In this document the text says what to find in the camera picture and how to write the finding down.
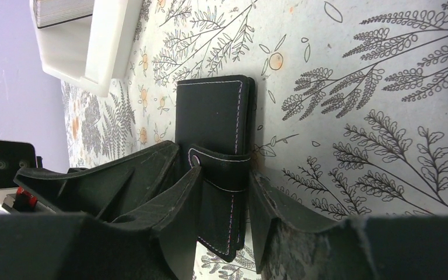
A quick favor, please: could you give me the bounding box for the black leather card holder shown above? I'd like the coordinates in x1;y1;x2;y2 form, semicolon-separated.
175;75;256;262

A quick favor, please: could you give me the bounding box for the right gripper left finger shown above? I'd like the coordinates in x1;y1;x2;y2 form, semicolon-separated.
14;141;202;279

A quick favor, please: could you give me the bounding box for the cards stack in box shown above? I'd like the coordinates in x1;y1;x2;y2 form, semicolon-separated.
30;0;95;29

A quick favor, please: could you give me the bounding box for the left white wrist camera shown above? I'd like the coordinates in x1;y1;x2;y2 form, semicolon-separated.
0;140;57;216

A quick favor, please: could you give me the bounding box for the white plastic card box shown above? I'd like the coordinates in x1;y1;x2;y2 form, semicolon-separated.
29;1;142;97

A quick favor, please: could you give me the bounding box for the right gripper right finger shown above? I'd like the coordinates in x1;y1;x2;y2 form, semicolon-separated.
248;171;348;275

